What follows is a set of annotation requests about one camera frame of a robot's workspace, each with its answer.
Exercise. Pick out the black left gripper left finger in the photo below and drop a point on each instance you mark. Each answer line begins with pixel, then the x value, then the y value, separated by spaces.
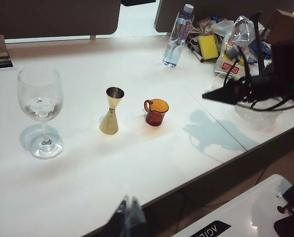
pixel 119 222

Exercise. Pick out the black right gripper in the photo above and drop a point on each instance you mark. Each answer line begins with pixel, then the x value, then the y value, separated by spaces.
pixel 272 90

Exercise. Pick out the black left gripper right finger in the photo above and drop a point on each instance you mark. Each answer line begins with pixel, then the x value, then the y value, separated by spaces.
pixel 137 222

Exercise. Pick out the small amber measuring cup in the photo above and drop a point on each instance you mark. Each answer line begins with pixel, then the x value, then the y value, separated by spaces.
pixel 156 116

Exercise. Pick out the gold double jigger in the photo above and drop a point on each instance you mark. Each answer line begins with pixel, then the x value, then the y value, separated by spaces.
pixel 109 123

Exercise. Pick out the clear plastic water bottle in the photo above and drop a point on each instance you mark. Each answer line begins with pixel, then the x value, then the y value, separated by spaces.
pixel 177 39

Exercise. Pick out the clear wine glass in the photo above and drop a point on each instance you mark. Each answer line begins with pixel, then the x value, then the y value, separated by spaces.
pixel 40 103

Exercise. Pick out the clear printed sponge bag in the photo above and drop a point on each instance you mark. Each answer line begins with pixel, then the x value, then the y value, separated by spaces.
pixel 232 61

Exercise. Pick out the black marker pen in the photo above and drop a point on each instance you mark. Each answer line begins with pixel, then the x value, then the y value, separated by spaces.
pixel 196 53

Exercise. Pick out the yellow sponge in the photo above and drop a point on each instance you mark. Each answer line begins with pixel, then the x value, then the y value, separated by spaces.
pixel 207 47

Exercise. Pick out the black metal stand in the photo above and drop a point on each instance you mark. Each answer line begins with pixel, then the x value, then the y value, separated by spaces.
pixel 259 44

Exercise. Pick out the white plastic bag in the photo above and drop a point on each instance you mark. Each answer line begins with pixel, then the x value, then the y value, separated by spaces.
pixel 222 27

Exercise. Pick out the brown cloth bag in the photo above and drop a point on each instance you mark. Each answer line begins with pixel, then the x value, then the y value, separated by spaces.
pixel 198 28

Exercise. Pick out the blue plastic item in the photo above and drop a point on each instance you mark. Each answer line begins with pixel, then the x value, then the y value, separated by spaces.
pixel 216 18

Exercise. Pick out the brown cardboard box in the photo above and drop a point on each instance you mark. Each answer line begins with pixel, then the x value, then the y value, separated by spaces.
pixel 285 27

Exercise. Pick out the wide brown desk divider panel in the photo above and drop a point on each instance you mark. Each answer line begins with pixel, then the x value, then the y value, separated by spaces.
pixel 50 17

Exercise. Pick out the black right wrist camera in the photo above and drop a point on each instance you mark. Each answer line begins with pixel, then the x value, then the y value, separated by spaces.
pixel 287 59

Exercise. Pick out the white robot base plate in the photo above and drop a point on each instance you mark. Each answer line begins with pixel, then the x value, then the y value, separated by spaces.
pixel 235 209

